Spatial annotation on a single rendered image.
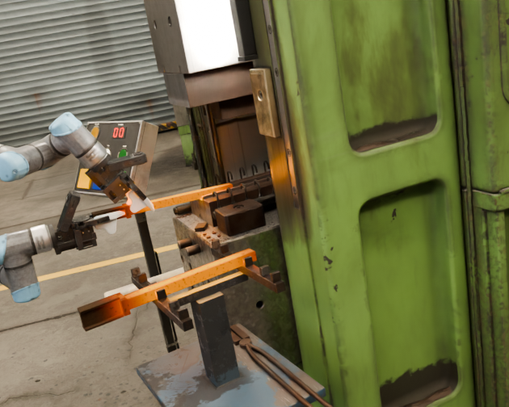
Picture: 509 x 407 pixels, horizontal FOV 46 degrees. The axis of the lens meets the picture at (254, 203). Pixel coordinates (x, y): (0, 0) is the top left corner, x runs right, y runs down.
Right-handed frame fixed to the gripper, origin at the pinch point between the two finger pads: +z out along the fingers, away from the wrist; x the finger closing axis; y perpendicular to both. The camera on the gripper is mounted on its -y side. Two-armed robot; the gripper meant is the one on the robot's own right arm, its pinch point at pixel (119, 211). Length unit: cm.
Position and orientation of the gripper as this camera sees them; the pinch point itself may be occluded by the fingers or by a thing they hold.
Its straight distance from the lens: 177.3
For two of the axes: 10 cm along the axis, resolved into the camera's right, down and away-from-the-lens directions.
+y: 1.5, 9.5, 2.8
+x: 4.1, 2.0, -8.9
